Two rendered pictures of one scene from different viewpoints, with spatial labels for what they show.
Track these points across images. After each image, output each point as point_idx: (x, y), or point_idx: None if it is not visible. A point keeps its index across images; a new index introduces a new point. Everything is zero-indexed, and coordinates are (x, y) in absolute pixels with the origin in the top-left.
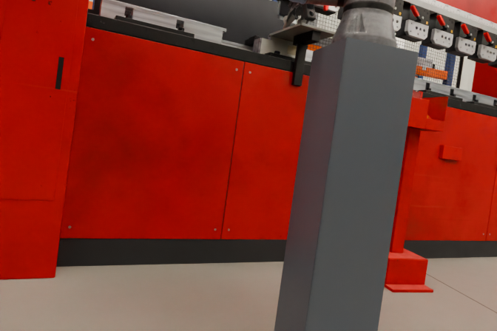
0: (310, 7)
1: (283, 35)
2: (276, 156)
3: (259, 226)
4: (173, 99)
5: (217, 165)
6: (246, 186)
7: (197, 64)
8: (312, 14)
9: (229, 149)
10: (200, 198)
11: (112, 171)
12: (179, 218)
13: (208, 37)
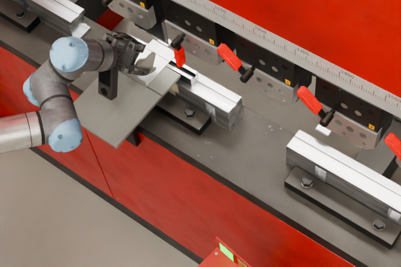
0: (104, 81)
1: None
2: (141, 182)
3: (147, 216)
4: (21, 84)
5: (85, 151)
6: (120, 182)
7: (24, 68)
8: (102, 94)
9: (90, 148)
10: (82, 163)
11: (8, 106)
12: (72, 164)
13: (56, 23)
